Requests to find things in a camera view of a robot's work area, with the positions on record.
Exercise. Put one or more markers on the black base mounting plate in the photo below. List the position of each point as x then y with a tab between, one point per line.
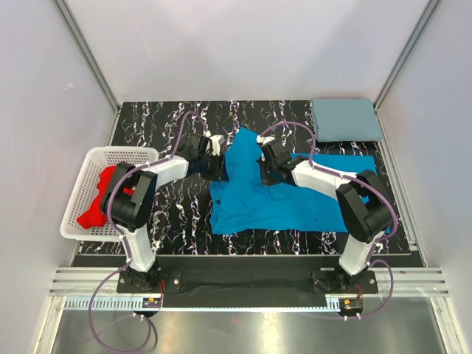
247	281

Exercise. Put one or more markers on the right aluminium frame post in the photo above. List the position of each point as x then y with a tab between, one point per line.
417	32

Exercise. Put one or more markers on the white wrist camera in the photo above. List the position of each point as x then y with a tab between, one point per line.
264	140
214	144

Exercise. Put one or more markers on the aluminium frame post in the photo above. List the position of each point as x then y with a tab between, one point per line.
417	32
80	41

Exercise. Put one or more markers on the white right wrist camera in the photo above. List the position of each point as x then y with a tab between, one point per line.
264	140

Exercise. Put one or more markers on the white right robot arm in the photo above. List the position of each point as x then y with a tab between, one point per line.
366	212

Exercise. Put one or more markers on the folded light blue t-shirt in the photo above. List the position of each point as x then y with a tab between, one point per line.
345	120

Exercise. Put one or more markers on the white plastic laundry basket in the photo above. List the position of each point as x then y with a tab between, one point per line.
85	189

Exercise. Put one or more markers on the aluminium front rail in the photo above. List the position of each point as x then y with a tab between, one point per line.
399	282

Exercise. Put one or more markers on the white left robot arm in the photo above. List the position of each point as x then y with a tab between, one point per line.
129	198

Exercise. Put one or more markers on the left aluminium frame post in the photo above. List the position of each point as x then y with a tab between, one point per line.
80	41

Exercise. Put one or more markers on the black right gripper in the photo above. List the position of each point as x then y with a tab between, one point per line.
266	181

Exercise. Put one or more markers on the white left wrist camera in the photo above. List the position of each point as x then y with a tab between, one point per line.
214	144

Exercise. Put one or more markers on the red t-shirt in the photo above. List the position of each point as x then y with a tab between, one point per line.
94	216

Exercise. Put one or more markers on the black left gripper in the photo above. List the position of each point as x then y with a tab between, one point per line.
220	172

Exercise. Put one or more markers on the white toothed cable duct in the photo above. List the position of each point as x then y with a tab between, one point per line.
113	303

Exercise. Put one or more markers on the bright blue t-shirt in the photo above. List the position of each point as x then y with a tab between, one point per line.
245	203

